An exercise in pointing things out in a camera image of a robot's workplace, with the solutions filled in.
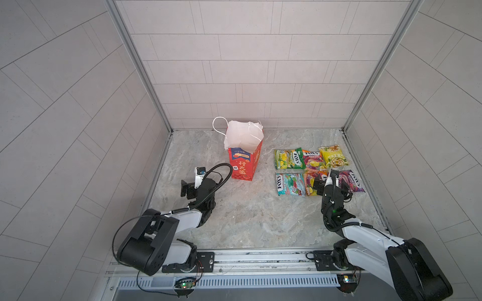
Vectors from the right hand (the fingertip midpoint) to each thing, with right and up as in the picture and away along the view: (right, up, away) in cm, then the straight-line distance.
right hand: (327, 175), depth 86 cm
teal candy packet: (-16, -5, +4) cm, 17 cm away
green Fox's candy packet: (-15, +7, +14) cm, 21 cm away
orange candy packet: (-7, -2, +6) cm, 9 cm away
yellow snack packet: (+8, +8, +13) cm, 17 cm away
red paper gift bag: (-39, +17, +13) cm, 45 cm away
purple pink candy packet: (+13, -3, +6) cm, 15 cm away
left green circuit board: (-58, -34, -21) cm, 71 cm away
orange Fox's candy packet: (-2, +6, +13) cm, 15 cm away
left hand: (-61, 0, +2) cm, 62 cm away
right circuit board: (0, -36, -18) cm, 40 cm away
